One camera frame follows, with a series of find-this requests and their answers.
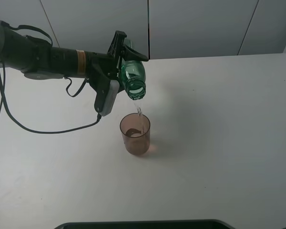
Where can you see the green transparent water bottle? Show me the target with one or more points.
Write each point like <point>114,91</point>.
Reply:
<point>132,76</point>

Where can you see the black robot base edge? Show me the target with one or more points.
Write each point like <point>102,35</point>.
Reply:
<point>160,224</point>

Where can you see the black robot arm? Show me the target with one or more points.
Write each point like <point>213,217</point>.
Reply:
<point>39,59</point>

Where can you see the pink transparent plastic cup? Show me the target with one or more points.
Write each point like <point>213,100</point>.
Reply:
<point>135,130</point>

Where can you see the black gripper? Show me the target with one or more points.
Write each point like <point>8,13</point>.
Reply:
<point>101,68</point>

